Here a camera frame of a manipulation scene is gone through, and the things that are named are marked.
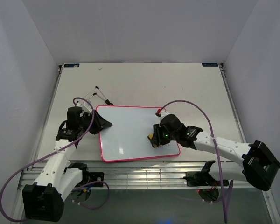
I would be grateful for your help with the blue table label left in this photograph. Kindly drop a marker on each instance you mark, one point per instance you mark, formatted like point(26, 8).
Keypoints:
point(71, 65)

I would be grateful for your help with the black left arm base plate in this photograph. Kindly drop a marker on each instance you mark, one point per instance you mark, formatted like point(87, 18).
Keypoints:
point(88, 177)

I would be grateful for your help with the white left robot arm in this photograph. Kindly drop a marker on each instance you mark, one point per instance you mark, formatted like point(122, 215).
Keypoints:
point(44, 198)

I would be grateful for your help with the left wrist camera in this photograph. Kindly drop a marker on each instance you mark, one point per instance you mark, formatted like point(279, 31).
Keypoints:
point(85, 106)

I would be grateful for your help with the yellow whiteboard eraser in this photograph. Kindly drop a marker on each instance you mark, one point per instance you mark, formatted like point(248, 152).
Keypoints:
point(153, 140)

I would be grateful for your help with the blue table label right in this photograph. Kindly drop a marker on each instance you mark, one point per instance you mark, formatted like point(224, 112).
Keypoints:
point(209, 64)

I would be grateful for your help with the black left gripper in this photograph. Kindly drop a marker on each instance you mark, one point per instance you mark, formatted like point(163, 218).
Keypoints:
point(101, 123)

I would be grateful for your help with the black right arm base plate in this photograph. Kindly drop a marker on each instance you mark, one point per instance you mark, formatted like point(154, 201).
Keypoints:
point(195, 179)

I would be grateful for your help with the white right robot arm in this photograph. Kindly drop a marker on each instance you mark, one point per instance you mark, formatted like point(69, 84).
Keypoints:
point(253, 163)

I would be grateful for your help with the blue table label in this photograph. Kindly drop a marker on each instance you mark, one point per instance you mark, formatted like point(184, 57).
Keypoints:
point(209, 64)
point(71, 65)

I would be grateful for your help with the pink framed whiteboard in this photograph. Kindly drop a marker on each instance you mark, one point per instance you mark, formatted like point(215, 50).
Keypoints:
point(127, 139)

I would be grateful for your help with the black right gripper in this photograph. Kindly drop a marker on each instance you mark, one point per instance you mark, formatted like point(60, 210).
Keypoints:
point(157, 139)

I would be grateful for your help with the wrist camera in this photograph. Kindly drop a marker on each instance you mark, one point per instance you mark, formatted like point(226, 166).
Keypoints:
point(161, 112)
point(85, 106)

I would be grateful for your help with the wire easel stand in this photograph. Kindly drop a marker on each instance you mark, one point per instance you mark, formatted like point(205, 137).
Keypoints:
point(97, 92)

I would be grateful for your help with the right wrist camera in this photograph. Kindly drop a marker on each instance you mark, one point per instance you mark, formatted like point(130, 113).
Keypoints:
point(161, 112)

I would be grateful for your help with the aluminium extrusion rail frame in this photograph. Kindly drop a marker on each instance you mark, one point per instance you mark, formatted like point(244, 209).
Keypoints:
point(145, 174)

